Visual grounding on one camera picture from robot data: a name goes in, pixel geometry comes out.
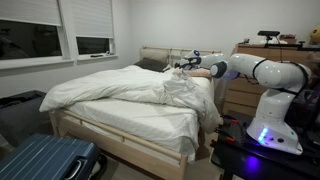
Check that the white quilted duvet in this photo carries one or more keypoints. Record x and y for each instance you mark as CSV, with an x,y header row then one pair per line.
x,y
136,84

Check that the wooden bed frame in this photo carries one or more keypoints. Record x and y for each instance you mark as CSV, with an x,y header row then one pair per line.
x,y
146,155

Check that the white roller blind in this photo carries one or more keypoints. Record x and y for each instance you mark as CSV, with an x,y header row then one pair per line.
x,y
93,18
31,11

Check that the orange-handled clamp rear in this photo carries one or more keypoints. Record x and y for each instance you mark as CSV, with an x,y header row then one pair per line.
x,y
230,118

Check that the dark grey pillow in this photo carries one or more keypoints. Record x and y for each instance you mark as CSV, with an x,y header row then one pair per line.
x,y
152,65

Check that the orange-handled clamp front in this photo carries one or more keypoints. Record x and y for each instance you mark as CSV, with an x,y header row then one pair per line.
x,y
227,136

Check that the yellow plush toy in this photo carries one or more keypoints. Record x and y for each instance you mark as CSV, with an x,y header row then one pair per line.
x,y
315,35

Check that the black bag on floor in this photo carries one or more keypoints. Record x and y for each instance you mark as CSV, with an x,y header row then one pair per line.
x,y
20,117

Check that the orange-handled clamp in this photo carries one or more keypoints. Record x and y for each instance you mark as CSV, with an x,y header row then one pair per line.
x,y
227,136
230,118

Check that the blue hard-shell suitcase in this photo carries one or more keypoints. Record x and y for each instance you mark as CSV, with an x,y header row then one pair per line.
x,y
48,157

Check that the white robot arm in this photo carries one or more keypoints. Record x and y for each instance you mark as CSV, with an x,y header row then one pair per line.
x,y
283,80

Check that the wooden dresser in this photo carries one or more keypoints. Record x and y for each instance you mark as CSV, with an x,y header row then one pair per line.
x,y
242,96

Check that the black camera on stand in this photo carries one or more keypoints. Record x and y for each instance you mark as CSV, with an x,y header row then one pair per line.
x,y
268,34

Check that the white mattress sheet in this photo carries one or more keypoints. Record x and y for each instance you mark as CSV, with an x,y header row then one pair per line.
x,y
174,128

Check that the white roller blind right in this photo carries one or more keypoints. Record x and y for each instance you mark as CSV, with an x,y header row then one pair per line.
x,y
93,18

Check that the white roller blind left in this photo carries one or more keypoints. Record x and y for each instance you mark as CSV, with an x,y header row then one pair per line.
x,y
31,11

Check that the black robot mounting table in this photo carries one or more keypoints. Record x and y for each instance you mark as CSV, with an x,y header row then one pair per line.
x,y
248,160

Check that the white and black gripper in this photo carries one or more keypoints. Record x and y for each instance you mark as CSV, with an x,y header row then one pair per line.
x,y
187,64

